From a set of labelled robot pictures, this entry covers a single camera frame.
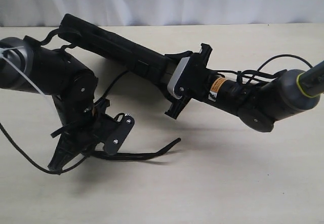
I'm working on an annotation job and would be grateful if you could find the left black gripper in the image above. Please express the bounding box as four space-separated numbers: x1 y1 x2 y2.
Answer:
48 99 119 171

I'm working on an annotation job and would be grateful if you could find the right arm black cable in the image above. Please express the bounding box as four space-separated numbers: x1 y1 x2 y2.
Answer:
217 54 314 85

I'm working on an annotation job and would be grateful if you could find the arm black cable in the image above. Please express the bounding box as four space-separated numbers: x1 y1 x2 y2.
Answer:
0 122 84 176
217 54 314 85

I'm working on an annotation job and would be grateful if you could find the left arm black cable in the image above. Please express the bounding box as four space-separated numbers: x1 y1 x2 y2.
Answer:
0 122 84 176

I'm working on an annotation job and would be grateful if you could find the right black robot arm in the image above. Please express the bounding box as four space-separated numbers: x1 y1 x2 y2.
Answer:
165 44 323 132

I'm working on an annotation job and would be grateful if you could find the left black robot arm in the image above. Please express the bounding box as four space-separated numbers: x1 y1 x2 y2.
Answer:
1 37 120 173

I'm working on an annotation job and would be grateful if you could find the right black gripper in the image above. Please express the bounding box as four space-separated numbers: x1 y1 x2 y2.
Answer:
157 43 213 119

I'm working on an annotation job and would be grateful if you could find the black plastic carry case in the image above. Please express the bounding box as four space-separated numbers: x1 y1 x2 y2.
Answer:
59 14 172 87

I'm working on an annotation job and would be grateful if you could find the black cord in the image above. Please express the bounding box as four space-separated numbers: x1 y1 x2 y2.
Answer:
83 68 182 164

